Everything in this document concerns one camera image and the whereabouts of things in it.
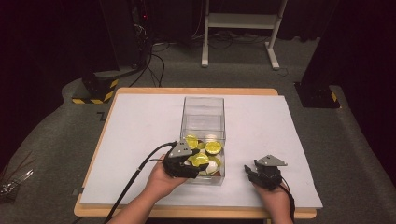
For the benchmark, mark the person's right hand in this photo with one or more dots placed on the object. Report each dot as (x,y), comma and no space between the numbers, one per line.
(274,199)

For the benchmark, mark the large yellow lemon half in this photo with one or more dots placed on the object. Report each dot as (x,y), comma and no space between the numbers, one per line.
(200,159)

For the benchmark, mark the black yellow striped stand base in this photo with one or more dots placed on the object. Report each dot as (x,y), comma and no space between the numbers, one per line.
(99,90)

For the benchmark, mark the clear plastic drawer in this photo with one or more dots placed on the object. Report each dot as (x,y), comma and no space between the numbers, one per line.
(205,181)

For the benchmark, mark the white metal stand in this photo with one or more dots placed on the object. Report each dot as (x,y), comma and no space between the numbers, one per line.
(243,21)

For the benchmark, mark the white round ball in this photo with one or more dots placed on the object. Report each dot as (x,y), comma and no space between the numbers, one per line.
(212,168)
(211,137)

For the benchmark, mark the dark equipment rack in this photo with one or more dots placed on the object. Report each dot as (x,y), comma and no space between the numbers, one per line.
(140,31)

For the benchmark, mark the person's left hand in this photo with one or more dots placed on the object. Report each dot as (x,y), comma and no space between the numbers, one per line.
(162,183)

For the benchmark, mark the black stand base yellow mark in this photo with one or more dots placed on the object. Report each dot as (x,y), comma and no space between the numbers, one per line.
(317,96)

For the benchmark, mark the metal rods bundle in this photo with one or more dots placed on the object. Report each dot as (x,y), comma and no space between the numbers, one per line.
(14,183)

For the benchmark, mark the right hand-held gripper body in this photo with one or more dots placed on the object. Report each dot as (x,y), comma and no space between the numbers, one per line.
(268,175)

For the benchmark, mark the small grey tape piece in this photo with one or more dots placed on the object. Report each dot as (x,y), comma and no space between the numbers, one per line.
(76,192)

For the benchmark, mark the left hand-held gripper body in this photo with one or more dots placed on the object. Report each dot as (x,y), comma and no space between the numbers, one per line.
(176,166)

